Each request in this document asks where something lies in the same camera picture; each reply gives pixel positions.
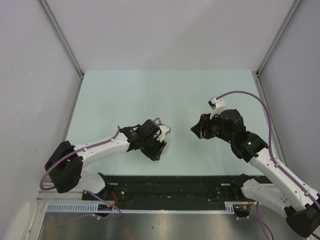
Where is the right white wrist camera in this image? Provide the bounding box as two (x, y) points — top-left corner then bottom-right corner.
(208, 97), (227, 119)

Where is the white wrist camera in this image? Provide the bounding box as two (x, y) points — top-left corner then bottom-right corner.
(208, 97), (227, 119)
(154, 124), (171, 142)

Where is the aluminium front beam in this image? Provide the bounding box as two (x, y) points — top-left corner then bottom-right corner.
(36, 182), (251, 203)

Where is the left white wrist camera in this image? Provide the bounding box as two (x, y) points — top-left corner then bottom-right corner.
(154, 124), (171, 142)

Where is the right aluminium frame post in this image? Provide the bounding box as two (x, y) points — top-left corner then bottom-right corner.
(255, 0), (304, 77)

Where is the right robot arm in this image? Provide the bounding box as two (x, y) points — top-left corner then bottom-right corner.
(190, 109), (320, 238)

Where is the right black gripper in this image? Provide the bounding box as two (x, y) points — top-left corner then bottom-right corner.
(191, 110), (234, 144)

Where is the left aluminium frame post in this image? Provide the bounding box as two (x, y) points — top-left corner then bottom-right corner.
(37, 0), (85, 80)

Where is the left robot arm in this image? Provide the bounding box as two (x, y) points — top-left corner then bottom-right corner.
(39, 118), (171, 200)

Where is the aluminium frame post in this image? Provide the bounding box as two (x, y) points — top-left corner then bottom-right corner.
(37, 0), (85, 80)
(255, 0), (304, 77)

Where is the grey slotted cable duct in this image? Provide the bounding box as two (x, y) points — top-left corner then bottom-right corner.
(46, 201), (236, 215)

